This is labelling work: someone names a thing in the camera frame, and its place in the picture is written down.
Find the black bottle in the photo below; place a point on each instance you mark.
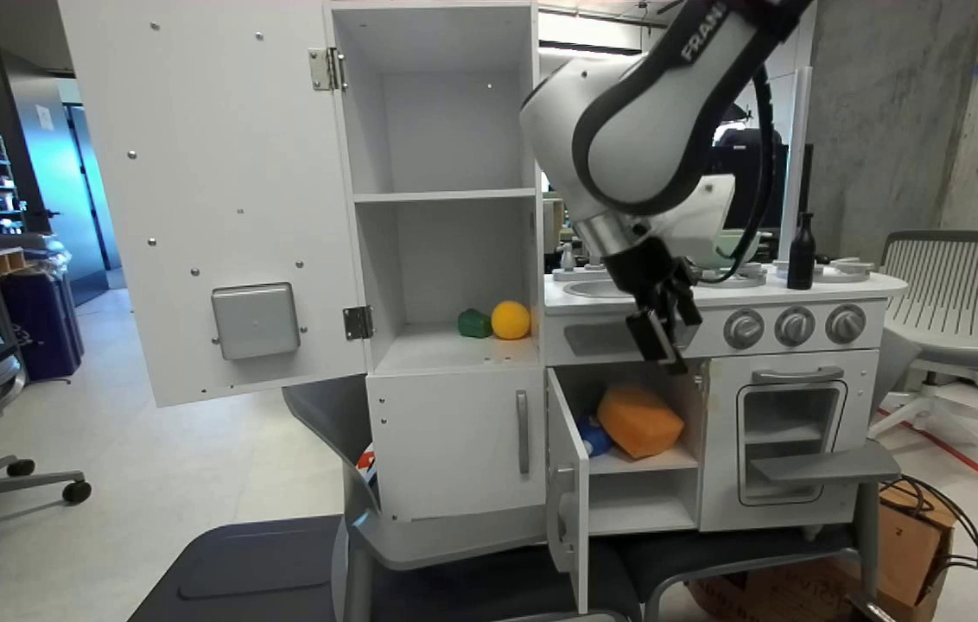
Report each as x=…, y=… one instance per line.
x=802, y=261

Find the dark green toy ball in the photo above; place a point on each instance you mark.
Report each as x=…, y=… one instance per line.
x=471, y=323

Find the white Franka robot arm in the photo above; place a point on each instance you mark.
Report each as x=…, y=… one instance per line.
x=627, y=140

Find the grey stove knob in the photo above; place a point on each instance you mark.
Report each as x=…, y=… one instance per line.
x=743, y=331
x=846, y=323
x=792, y=325

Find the yellow toy ball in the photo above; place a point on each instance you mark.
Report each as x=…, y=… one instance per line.
x=509, y=320

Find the grey door latch box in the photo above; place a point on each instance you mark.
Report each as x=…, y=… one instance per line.
x=254, y=323

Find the white mesh office chair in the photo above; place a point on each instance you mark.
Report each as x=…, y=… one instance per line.
x=958, y=289

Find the mint green bowl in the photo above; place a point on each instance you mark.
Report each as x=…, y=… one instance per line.
x=741, y=251

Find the orange sponge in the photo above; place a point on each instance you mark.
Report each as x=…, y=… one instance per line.
x=640, y=422

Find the grey burner grate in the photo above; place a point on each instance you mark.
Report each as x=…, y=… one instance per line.
x=853, y=269

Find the wide white cabinet door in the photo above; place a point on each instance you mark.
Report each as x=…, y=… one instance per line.
x=440, y=445

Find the small white cabinet door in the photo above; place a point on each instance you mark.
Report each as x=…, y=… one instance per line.
x=566, y=486

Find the white toy kitchen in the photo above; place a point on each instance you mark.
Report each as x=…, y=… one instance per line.
x=453, y=140

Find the silver sink basin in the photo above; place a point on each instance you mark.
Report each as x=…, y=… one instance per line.
x=580, y=282

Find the navy suitcase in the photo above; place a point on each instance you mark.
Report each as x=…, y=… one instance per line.
x=44, y=323

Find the tall white cabinet door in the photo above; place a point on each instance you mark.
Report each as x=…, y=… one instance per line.
x=221, y=149

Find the black monitor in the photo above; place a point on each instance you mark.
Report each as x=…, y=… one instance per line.
x=784, y=186

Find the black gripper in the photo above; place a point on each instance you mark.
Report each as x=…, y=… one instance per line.
x=653, y=282

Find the cardboard box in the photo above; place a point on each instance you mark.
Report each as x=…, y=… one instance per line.
x=907, y=548

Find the white oven door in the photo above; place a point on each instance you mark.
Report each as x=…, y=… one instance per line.
x=719, y=460

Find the black floor mat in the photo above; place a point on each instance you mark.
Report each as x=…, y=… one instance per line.
x=232, y=574

